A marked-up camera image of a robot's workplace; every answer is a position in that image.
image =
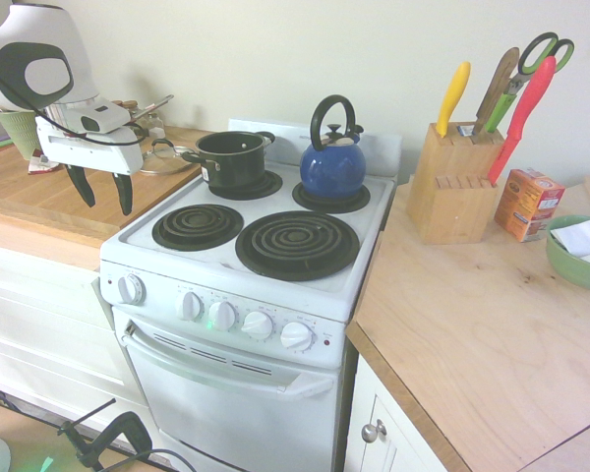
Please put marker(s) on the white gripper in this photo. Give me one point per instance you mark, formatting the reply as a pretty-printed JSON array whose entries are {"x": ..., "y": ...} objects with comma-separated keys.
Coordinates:
[{"x": 93, "y": 152}]

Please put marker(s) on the glass pot lid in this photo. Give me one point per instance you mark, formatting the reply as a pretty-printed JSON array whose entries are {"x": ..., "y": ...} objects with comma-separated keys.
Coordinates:
[{"x": 167, "y": 162}]

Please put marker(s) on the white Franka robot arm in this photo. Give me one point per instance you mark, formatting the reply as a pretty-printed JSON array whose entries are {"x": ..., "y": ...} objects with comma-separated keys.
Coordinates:
[{"x": 39, "y": 29}]

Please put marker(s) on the black cooking pot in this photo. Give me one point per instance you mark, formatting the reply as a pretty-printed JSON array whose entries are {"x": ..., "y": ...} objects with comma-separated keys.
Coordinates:
[{"x": 236, "y": 167}]

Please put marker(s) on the red white snack packet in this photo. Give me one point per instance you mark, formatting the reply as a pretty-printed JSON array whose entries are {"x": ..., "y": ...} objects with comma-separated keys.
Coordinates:
[{"x": 39, "y": 167}]

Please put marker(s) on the large wooden butcher block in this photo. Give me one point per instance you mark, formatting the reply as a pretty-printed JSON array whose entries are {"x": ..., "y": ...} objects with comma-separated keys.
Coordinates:
[{"x": 29, "y": 196}]

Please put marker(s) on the glass spice jar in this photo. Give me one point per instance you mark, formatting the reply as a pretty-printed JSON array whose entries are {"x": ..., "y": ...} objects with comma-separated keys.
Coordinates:
[{"x": 156, "y": 127}]

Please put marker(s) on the small black coil burner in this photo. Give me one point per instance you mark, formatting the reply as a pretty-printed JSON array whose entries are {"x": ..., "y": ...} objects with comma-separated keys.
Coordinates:
[
  {"x": 271, "y": 184},
  {"x": 196, "y": 226},
  {"x": 355, "y": 201}
]

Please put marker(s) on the green ribbed utensil holder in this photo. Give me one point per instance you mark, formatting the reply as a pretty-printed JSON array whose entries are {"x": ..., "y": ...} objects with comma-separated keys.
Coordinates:
[{"x": 17, "y": 130}]

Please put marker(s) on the white stove knob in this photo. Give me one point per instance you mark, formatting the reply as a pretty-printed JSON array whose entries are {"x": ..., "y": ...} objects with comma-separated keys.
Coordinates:
[
  {"x": 222, "y": 315},
  {"x": 190, "y": 306},
  {"x": 257, "y": 324},
  {"x": 296, "y": 336},
  {"x": 129, "y": 290}
]

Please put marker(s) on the white base cabinet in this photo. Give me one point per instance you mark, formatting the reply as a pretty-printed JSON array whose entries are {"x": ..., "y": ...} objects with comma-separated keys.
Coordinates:
[
  {"x": 39, "y": 319},
  {"x": 373, "y": 393}
]

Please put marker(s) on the large black coil burner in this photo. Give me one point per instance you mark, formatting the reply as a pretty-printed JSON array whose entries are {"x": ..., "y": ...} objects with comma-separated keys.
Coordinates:
[{"x": 297, "y": 246}]

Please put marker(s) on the black bar clamp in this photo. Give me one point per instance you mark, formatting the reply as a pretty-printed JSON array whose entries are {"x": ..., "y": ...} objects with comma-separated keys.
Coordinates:
[{"x": 128, "y": 428}]

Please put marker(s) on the white electric stove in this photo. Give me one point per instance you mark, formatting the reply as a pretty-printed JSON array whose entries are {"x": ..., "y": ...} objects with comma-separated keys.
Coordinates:
[{"x": 226, "y": 418}]

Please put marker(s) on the wooden knife block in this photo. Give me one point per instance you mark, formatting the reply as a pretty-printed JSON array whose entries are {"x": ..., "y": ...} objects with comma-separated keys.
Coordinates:
[{"x": 447, "y": 196}]

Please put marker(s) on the silver cabinet knob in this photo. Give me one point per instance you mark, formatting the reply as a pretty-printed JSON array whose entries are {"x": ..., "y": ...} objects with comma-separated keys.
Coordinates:
[{"x": 372, "y": 431}]

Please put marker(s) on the orange baking soda box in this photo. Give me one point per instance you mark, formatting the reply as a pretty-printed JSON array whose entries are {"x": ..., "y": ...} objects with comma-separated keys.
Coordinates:
[{"x": 528, "y": 206}]

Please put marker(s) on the green black kitchen scissors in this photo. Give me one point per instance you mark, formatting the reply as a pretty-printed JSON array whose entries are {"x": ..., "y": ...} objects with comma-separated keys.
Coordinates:
[{"x": 531, "y": 54}]

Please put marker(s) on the green ceramic bowl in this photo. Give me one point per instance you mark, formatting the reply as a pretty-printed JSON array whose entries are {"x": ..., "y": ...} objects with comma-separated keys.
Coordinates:
[{"x": 570, "y": 270}]

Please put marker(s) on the white crumpled paper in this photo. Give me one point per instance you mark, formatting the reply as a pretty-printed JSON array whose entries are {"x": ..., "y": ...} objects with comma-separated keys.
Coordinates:
[{"x": 585, "y": 236}]

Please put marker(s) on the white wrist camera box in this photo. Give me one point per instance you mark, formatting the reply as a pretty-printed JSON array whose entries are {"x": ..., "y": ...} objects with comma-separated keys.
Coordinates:
[{"x": 100, "y": 119}]

